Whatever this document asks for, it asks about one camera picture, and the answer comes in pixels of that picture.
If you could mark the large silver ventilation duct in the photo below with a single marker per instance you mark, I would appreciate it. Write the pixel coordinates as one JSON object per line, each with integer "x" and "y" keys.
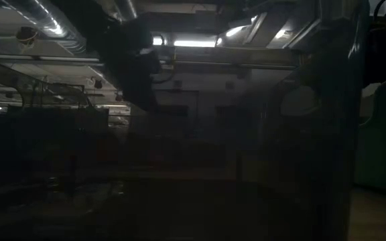
{"x": 57, "y": 30}

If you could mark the bright ceiling light panel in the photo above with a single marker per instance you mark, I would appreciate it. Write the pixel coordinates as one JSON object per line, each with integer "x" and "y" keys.
{"x": 280, "y": 33}
{"x": 235, "y": 31}

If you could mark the teal plastic bin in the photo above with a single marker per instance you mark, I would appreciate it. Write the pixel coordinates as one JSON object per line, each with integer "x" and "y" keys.
{"x": 384, "y": 140}

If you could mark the fluorescent ceiling light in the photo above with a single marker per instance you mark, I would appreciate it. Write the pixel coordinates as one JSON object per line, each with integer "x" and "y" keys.
{"x": 194, "y": 43}
{"x": 157, "y": 41}

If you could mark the narrow silver ceiling duct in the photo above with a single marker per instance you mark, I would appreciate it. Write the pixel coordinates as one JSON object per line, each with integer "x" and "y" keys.
{"x": 129, "y": 8}

